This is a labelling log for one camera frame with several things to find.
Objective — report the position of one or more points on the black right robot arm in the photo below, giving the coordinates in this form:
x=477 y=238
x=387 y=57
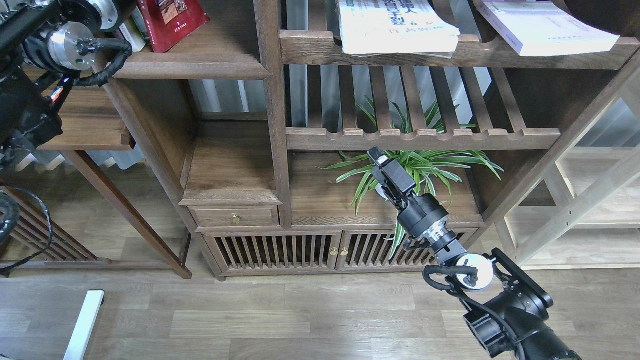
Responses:
x=506 y=308

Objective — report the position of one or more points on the white lavender book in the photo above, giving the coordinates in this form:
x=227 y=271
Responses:
x=541 y=29

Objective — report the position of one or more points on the white spine upright book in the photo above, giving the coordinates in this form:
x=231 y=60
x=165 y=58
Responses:
x=130 y=32

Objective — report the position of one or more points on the right slatted cabinet door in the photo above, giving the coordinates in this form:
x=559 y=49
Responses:
x=371 y=251

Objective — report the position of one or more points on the white open book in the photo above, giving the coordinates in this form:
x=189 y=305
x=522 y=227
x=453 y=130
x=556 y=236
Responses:
x=376 y=27

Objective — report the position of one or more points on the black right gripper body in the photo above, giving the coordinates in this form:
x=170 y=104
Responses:
x=416 y=214

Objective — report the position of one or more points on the small wooden drawer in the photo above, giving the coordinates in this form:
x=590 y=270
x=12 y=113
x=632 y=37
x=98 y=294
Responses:
x=206 y=216

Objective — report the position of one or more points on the left slatted cabinet door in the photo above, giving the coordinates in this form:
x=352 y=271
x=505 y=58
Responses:
x=275 y=253

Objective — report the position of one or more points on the white plant pot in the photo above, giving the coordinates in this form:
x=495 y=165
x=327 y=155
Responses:
x=382 y=192

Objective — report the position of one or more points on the light wooden rack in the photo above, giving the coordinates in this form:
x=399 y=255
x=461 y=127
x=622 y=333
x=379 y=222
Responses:
x=591 y=219

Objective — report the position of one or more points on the dark wooden bookshelf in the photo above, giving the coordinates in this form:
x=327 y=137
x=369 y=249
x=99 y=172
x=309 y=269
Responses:
x=273 y=105

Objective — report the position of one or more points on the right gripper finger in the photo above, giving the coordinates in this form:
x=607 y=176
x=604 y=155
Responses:
x=392 y=170

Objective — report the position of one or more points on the white table leg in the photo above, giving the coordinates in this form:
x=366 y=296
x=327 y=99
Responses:
x=83 y=329

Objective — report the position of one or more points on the red book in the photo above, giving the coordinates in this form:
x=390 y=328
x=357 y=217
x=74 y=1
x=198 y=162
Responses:
x=169 y=21

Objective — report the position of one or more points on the slatted cabinet door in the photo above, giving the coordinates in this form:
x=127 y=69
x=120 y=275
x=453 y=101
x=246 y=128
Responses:
x=371 y=251
x=275 y=253

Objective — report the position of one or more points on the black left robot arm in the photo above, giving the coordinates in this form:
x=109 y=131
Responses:
x=48 y=48

